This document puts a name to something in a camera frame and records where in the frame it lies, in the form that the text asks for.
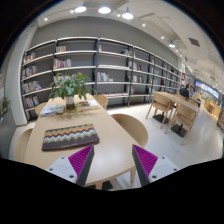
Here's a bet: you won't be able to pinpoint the large grey bookshelf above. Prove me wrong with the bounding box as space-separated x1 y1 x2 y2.
21 37 181 120

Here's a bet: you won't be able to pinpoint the wooden chair left near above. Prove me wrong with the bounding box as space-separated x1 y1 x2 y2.
16 128 32 162

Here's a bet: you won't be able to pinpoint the zigzag patterned folded towel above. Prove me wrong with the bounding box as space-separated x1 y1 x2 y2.
42 124 100 151

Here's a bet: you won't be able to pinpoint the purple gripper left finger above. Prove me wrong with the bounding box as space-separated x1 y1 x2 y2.
47 145 95 187

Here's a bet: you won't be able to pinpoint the stack of books right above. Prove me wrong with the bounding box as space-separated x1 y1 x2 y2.
76 100 99 111

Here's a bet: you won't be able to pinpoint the green potted plant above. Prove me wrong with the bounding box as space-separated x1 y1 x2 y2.
49 72 97 110

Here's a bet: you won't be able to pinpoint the wooden chair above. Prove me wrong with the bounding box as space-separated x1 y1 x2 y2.
110 113 149 183
16 128 32 162
35 102 47 116

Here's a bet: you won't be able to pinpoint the wooden chair far end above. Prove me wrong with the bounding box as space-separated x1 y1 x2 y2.
94 95 108 109

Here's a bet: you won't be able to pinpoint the wooden chair right near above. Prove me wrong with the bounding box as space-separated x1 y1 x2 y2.
110 113 149 183

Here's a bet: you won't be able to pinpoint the wooden chair table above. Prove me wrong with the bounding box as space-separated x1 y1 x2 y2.
168 104 196 139
149 92 174 127

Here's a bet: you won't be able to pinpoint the small plant at left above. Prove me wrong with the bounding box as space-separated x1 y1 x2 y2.
1 97 10 114

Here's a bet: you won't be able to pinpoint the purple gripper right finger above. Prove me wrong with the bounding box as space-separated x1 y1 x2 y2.
132 144 179 186

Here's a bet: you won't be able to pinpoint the wooden chair left far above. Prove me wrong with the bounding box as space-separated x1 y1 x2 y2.
35 102 47 116

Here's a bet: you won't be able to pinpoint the seated person dark clothes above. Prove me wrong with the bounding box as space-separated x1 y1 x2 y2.
180 86 189 98

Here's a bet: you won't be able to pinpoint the pendant ceiling lamp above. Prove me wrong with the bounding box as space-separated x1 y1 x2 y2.
122 9 133 20

